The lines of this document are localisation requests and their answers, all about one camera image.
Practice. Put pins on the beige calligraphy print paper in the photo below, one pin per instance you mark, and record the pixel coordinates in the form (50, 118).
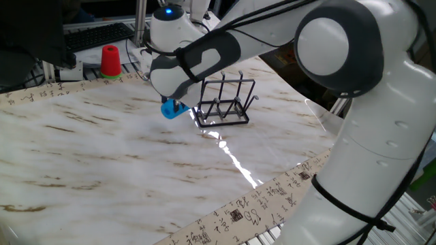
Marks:
(238, 214)

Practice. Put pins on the colourful puzzle board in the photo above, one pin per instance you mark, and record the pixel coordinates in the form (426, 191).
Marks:
(284, 56)

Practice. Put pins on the green plastic cup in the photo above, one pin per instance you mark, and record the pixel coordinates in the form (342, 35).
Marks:
(110, 77)

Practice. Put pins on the white power adapter box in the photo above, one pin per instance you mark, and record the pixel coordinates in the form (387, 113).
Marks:
(71, 73)

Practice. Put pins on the blue plastic cup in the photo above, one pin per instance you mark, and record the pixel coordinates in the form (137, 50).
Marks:
(168, 112)

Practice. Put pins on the slanted aluminium profile post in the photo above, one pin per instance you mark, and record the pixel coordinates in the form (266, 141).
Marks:
(337, 107)

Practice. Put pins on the crumpled white tissue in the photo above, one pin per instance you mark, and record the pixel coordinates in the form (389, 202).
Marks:
(139, 56)

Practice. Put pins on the white paper sheet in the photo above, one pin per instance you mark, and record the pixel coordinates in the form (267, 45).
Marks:
(88, 56)

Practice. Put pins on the glossy marble pattern mat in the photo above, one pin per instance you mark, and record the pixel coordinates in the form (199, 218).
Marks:
(102, 170)

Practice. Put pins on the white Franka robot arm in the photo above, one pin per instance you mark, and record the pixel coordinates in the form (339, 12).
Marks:
(374, 136)

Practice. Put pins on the red plastic cup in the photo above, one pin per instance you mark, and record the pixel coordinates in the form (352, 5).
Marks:
(110, 59)

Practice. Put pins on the upright aluminium profile post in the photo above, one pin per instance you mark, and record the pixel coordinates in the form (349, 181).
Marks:
(139, 20)

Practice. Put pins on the green plastic object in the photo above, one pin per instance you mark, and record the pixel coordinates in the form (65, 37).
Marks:
(424, 175)

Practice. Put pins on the black computer keyboard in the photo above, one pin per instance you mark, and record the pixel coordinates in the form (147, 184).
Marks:
(95, 35)

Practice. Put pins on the black computer monitor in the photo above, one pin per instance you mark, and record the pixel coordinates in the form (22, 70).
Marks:
(30, 30)

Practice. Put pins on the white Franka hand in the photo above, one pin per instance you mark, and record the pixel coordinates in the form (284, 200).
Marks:
(192, 101)

